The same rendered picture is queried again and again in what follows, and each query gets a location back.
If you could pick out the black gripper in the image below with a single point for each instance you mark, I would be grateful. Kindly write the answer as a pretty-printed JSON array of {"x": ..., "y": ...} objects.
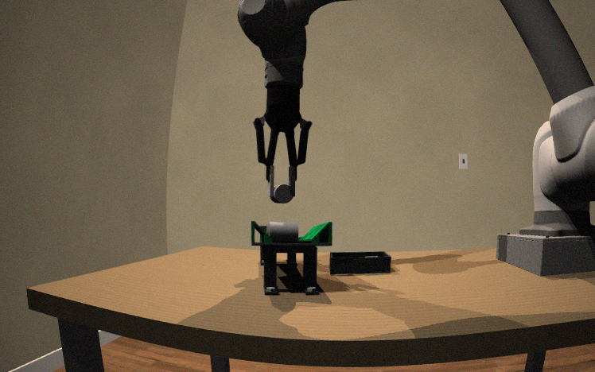
[{"x": 282, "y": 115}]

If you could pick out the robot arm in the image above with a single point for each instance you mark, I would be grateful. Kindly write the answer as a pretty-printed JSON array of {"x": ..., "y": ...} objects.
[{"x": 563, "y": 180}]

